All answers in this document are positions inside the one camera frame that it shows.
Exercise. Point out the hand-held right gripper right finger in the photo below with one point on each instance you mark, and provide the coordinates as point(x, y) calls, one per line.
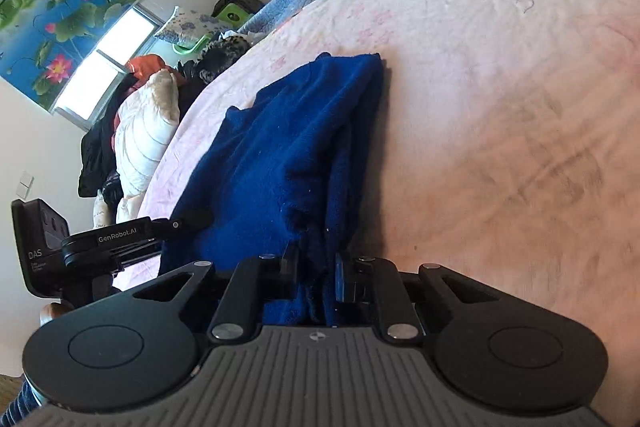
point(344, 279)

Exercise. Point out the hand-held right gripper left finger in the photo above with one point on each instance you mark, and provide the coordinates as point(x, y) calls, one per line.
point(292, 269)

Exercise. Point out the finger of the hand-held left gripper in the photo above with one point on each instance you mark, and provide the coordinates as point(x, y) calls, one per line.
point(187, 219)

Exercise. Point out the blue knitted sweater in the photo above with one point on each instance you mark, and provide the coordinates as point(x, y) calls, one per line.
point(280, 147)

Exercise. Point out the white puffer jacket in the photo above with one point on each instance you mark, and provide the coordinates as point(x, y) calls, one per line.
point(145, 132)

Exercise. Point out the black coat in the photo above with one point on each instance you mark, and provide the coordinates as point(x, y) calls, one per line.
point(95, 152)

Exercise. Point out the orange garment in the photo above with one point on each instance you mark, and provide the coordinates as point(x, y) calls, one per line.
point(145, 64)

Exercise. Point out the leopard print scarf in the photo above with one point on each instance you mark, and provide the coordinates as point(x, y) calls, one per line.
point(220, 54)

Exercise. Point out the window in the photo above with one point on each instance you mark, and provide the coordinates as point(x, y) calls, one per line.
point(115, 42)

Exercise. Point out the floral pillow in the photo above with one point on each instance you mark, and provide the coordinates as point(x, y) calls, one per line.
point(187, 27)

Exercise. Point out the green plastic stool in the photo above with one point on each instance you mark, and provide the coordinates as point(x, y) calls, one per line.
point(231, 13)

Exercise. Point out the lotus print roller blind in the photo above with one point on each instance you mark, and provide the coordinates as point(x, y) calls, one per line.
point(50, 22)

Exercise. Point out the pink bed sheet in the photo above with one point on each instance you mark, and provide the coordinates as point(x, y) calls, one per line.
point(500, 107)

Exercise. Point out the white wall switch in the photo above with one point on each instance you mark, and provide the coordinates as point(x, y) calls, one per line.
point(25, 185)

